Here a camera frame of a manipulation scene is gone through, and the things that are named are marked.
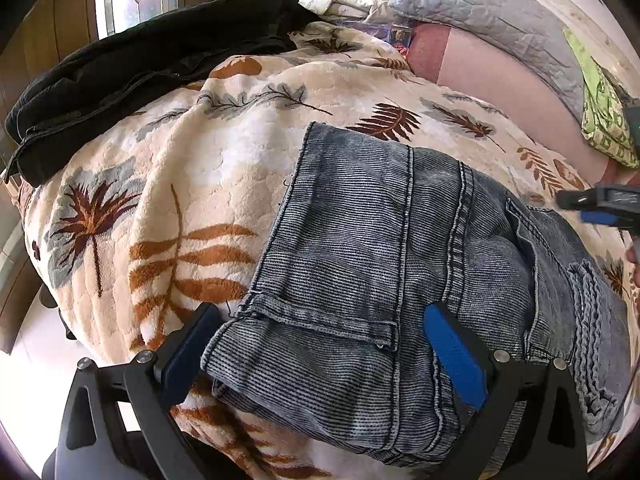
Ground person's right hand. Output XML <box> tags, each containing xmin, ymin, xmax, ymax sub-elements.
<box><xmin>625</xmin><ymin>244</ymin><xmax>640</xmax><ymax>306</ymax></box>

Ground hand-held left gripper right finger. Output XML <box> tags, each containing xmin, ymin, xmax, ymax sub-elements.
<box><xmin>422</xmin><ymin>303</ymin><xmax>589</xmax><ymax>480</ymax></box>

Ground wooden window frame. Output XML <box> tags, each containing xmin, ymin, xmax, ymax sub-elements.
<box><xmin>0</xmin><ymin>0</ymin><xmax>108</xmax><ymax>126</ymax></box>

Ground green patterned cloth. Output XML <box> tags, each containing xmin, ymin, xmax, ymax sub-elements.
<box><xmin>562</xmin><ymin>27</ymin><xmax>640</xmax><ymax>168</ymax></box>

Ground blue denim pants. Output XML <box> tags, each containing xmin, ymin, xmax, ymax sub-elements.
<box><xmin>200</xmin><ymin>121</ymin><xmax>632</xmax><ymax>468</ymax></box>

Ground leaf print fleece blanket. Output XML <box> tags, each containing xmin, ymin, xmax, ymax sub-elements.
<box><xmin>20</xmin><ymin>20</ymin><xmax>636</xmax><ymax>480</ymax></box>

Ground grey quilted pillow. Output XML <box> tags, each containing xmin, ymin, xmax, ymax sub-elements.
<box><xmin>389</xmin><ymin>0</ymin><xmax>588</xmax><ymax>116</ymax></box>

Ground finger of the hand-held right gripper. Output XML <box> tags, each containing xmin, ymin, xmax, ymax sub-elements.
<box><xmin>580</xmin><ymin>210</ymin><xmax>627</xmax><ymax>230</ymax></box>
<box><xmin>556</xmin><ymin>187</ymin><xmax>608</xmax><ymax>212</ymax></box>

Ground black garment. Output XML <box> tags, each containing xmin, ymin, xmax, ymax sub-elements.
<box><xmin>4</xmin><ymin>0</ymin><xmax>303</xmax><ymax>186</ymax></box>

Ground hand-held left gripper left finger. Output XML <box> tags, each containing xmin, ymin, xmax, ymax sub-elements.
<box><xmin>54</xmin><ymin>301</ymin><xmax>223</xmax><ymax>480</ymax></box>

